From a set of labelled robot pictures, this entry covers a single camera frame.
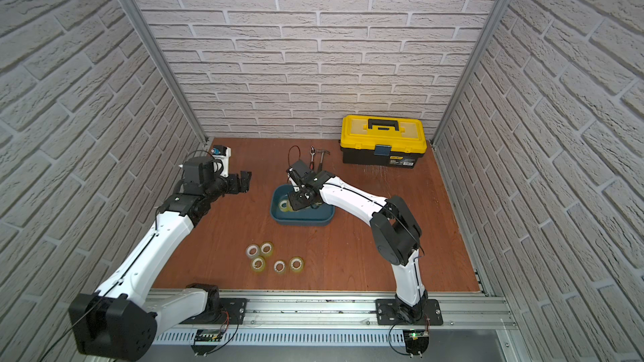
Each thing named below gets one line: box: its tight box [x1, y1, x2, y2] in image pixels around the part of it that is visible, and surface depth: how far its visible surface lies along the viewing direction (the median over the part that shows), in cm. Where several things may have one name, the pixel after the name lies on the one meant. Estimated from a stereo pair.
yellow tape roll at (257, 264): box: [250, 256, 266, 273], surface depth 84 cm
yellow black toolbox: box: [340, 114, 427, 169], surface depth 102 cm
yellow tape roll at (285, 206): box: [278, 199, 295, 213], surface depth 98 cm
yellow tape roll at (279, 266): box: [273, 259, 286, 274], surface depth 83 cm
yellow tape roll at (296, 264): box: [289, 256, 305, 273], surface depth 84 cm
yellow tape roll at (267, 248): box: [259, 241, 275, 257], surface depth 87 cm
